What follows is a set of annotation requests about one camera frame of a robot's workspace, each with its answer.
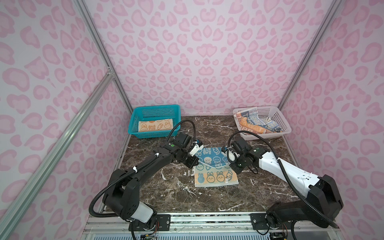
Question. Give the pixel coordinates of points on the teal plastic basket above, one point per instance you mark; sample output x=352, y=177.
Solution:
x=152, y=113

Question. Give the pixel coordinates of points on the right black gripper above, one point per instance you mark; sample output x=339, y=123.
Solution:
x=237, y=170

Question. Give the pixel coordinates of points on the diagonal aluminium frame bar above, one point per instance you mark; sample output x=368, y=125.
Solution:
x=29, y=192

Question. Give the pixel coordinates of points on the teal bunny towel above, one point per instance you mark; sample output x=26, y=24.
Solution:
x=213, y=169

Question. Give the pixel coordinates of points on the orange bunny towel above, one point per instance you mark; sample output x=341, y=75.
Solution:
x=156, y=125

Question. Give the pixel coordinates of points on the left corner aluminium post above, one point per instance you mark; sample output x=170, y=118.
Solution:
x=91, y=27

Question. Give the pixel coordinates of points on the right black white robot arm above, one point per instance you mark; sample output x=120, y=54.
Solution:
x=319, y=200

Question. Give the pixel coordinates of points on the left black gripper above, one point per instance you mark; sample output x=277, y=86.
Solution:
x=194, y=161

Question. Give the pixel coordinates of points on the grey patterned towel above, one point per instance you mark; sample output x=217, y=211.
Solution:
x=255, y=121

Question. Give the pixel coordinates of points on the white plastic basket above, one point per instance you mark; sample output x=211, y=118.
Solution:
x=276, y=115

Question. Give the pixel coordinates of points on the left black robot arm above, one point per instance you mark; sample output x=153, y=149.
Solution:
x=123, y=197

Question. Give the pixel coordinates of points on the right corner aluminium post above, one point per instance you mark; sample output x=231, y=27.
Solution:
x=332, y=12

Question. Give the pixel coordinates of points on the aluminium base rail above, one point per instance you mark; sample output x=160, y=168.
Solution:
x=232, y=226

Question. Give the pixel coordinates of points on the corner aluminium post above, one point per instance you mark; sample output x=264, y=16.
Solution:
x=91, y=27
x=332, y=12

